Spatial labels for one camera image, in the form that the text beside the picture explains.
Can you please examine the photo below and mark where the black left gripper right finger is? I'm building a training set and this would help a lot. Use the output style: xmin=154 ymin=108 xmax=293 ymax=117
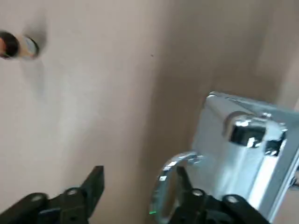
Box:
xmin=168 ymin=167 xmax=278 ymax=224

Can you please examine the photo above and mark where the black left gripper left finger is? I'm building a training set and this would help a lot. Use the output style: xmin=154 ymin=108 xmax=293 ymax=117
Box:
xmin=0 ymin=165 xmax=105 ymax=224

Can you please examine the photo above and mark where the silver aluminium medicine case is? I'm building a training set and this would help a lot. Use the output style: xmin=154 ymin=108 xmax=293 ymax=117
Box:
xmin=149 ymin=91 xmax=299 ymax=224

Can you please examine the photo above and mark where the brown bottle orange cap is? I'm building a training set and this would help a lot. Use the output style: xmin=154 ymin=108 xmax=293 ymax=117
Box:
xmin=0 ymin=30 xmax=40 ymax=61

